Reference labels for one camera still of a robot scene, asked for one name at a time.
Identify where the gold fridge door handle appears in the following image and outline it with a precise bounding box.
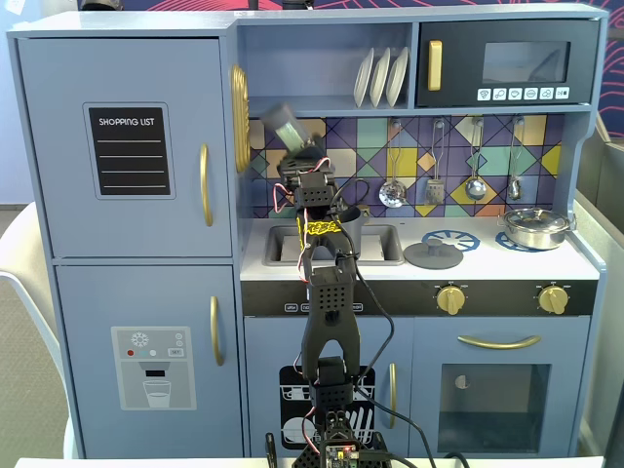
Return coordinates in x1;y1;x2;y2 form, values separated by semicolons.
199;142;215;228

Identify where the controller board with red LED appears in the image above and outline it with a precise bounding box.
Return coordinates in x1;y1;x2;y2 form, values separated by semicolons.
321;441;365;468

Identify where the blue wooden toy kitchen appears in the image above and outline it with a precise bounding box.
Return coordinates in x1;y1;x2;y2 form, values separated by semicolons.
7;3;610;459

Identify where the steel slotted spatula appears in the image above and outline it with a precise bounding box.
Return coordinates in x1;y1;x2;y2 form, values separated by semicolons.
423;119;447;206

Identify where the gold toy phone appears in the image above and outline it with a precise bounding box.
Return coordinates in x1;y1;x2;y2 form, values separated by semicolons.
230;63;252;174

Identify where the steel slotted spoon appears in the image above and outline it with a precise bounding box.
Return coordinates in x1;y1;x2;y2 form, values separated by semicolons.
378;120;409;210

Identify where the gray toy pot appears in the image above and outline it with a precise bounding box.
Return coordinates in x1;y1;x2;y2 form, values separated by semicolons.
334;207;366;258

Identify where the white chair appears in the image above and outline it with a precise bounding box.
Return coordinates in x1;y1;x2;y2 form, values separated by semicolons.
0;202;82;459

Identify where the gold stove knob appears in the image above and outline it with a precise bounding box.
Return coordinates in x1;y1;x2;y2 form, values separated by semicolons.
436;286;465;316
538;286;568;316

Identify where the gray salt shaker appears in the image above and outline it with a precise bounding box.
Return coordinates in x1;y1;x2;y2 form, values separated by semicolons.
259;101;313;155

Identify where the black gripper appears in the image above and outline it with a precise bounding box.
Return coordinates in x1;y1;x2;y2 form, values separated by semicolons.
278;134;337;189

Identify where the gold oven door handle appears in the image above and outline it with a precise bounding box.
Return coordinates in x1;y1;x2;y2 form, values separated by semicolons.
456;333;542;351

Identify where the gold dishwasher door handle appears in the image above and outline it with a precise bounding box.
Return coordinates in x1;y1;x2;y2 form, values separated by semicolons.
388;362;399;430

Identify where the gray pot lid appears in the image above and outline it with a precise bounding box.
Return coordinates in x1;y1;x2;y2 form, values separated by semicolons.
403;238;464;270

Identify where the steel ladle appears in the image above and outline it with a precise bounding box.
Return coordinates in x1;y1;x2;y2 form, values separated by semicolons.
464;118;488;202

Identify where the gold freezer door handle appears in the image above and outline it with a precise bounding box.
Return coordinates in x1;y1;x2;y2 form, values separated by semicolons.
210;295;226;368

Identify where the gold microwave door handle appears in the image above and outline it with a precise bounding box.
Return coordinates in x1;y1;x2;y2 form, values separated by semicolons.
427;40;444;93

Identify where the steel pot with lid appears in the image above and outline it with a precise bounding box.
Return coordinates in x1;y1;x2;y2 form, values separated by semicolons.
497;207;576;252

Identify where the white plate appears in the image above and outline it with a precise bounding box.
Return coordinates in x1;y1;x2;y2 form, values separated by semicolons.
354;47;376;108
385;46;410;107
369;47;393;108

